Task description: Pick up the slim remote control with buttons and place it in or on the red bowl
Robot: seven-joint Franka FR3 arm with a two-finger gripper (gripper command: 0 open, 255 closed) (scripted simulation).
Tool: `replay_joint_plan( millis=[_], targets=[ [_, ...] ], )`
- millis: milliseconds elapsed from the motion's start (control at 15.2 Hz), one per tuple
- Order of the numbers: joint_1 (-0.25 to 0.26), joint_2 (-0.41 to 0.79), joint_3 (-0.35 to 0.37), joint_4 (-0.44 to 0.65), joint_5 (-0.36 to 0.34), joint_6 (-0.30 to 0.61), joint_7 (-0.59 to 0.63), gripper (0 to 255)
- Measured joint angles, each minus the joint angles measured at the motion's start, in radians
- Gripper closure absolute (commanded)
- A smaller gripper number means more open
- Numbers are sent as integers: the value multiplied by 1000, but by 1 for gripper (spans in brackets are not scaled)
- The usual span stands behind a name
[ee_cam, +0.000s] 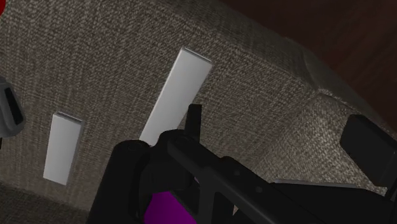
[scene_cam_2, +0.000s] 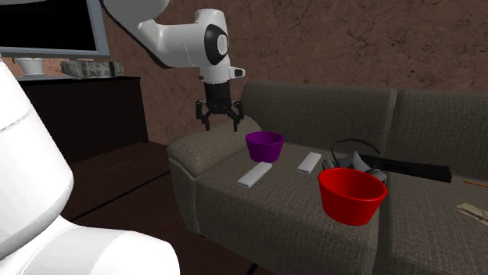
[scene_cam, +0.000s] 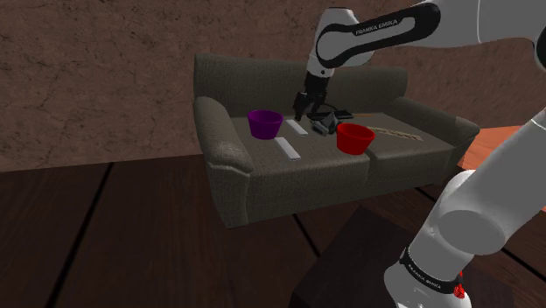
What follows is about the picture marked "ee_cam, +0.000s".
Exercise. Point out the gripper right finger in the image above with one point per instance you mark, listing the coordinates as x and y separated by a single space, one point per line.
369 149

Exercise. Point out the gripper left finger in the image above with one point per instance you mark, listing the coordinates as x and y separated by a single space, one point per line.
124 173

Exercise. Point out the purple object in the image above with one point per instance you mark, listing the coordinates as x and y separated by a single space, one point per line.
167 209

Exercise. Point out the short white flat slab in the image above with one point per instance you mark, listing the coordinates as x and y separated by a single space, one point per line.
62 149

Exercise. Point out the long white flat slab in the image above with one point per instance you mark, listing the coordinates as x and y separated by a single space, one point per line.
178 93

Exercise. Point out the grey-brown fabric sofa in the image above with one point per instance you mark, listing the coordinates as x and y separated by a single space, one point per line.
108 62

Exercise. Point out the grey object with black slot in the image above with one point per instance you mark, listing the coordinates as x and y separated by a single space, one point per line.
9 124

